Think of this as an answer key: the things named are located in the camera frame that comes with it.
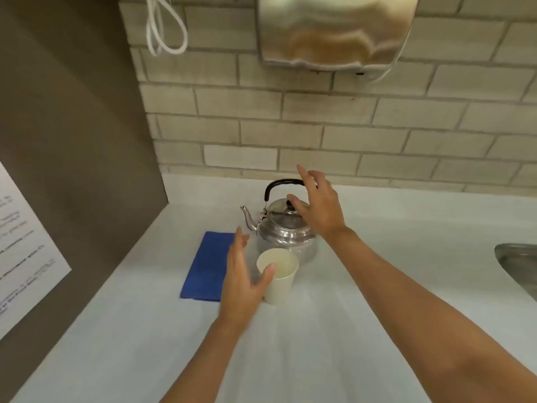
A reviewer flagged white printed paper notice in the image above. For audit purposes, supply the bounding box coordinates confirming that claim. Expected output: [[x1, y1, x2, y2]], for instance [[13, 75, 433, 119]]
[[0, 161, 72, 341]]

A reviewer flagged person's left hand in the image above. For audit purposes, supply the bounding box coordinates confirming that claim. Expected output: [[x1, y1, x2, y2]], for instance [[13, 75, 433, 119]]
[[217, 227, 277, 333]]

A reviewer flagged blue folded cloth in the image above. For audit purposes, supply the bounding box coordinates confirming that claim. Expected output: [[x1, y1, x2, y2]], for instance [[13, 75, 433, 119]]
[[180, 231, 238, 302]]

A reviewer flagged person's right hand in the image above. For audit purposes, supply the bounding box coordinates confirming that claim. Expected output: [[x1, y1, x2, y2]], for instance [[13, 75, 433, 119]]
[[287, 164, 349, 242]]

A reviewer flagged white paper cup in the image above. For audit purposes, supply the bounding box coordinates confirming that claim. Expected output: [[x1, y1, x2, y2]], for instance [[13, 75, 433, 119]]
[[256, 248, 300, 305]]

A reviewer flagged white looped cable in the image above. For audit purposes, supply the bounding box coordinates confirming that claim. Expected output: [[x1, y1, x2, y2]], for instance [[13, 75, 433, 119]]
[[145, 0, 189, 57]]

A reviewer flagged person's right forearm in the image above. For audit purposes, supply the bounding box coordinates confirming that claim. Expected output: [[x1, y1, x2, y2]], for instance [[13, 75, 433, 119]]
[[323, 226, 537, 403]]

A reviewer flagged stainless steel towel dispenser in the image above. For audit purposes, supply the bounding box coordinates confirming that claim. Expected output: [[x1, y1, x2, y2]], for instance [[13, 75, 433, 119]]
[[255, 0, 420, 83]]

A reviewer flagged stainless steel kettle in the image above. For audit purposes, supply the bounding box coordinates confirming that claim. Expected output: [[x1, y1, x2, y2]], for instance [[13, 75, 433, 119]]
[[240, 179, 319, 265]]

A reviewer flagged person's left forearm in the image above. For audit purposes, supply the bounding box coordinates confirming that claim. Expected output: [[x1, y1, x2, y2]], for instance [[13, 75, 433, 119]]
[[161, 313, 253, 403]]

